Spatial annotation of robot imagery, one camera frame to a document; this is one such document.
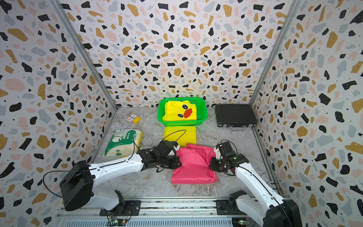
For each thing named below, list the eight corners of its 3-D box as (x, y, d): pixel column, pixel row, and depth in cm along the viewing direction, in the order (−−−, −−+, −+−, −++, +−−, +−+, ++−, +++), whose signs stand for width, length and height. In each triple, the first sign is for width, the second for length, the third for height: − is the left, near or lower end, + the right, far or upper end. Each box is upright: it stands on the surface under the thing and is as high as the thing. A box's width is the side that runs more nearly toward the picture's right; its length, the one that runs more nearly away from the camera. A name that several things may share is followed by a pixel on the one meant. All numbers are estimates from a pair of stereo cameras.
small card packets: (127, 121, 115) (126, 119, 113) (134, 115, 119) (133, 113, 118) (134, 125, 112) (134, 123, 111) (141, 118, 117) (141, 117, 115)
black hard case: (218, 131, 110) (219, 125, 105) (214, 105, 129) (215, 100, 124) (255, 131, 110) (259, 126, 105) (246, 105, 129) (248, 100, 124)
